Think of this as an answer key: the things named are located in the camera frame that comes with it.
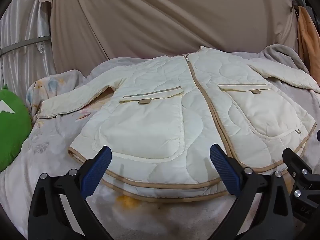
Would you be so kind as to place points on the green cushion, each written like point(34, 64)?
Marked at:
point(12, 130)

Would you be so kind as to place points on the grey curtain band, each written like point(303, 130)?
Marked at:
point(25, 43)

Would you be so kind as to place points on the beige backdrop sheet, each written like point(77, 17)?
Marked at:
point(150, 17)

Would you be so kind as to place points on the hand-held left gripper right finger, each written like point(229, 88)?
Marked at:
point(223, 166)

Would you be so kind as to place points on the white satin curtain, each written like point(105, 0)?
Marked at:
point(20, 65)

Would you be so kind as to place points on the grey floral blanket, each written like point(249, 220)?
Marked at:
point(50, 142)

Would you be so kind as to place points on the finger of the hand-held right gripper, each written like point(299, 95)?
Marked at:
point(295, 161)
point(318, 135)

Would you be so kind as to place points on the orange hanging cloth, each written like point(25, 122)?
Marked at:
point(308, 40)

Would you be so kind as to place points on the cream quilted jacket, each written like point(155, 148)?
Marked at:
point(160, 120)

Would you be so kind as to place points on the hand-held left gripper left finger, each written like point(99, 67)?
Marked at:
point(97, 166)

